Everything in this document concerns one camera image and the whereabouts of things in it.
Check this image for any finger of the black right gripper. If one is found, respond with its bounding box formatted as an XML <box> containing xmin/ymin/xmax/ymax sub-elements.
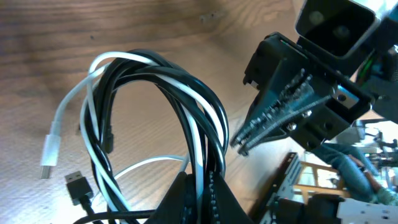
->
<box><xmin>238</xmin><ymin>95</ymin><xmax>331</xmax><ymax>156</ymax></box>
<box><xmin>230</xmin><ymin>70</ymin><xmax>314</xmax><ymax>146</ymax></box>

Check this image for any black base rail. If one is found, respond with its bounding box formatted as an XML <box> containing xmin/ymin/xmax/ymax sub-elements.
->
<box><xmin>249</xmin><ymin>152</ymin><xmax>302</xmax><ymax>223</ymax></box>

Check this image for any black usb cable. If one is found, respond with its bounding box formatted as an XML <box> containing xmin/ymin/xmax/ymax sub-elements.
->
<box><xmin>64</xmin><ymin>49</ymin><xmax>230</xmax><ymax>224</ymax></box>

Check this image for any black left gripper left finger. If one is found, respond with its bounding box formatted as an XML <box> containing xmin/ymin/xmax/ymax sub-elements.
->
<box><xmin>145</xmin><ymin>172</ymin><xmax>196</xmax><ymax>224</ymax></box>

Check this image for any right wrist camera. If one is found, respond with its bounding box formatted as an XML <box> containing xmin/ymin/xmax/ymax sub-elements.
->
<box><xmin>295</xmin><ymin>0</ymin><xmax>397</xmax><ymax>58</ymax></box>

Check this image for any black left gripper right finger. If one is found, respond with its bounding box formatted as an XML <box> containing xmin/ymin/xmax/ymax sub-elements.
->
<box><xmin>203</xmin><ymin>171</ymin><xmax>254</xmax><ymax>224</ymax></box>

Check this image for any white usb cable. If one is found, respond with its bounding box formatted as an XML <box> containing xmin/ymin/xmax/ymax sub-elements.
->
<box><xmin>39</xmin><ymin>51</ymin><xmax>226</xmax><ymax>224</ymax></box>

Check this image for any seated person in background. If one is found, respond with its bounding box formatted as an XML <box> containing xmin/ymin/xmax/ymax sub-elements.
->
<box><xmin>312</xmin><ymin>143</ymin><xmax>397</xmax><ymax>206</ymax></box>

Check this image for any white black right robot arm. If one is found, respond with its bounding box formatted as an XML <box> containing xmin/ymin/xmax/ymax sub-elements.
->
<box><xmin>230</xmin><ymin>12</ymin><xmax>397</xmax><ymax>156</ymax></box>

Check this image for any wooden chair in background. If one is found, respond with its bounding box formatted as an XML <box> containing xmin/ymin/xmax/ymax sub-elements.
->
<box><xmin>293</xmin><ymin>161</ymin><xmax>351</xmax><ymax>203</ymax></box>

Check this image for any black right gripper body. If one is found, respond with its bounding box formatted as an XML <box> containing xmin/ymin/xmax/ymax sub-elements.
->
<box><xmin>243</xmin><ymin>32</ymin><xmax>373</xmax><ymax>151</ymax></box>

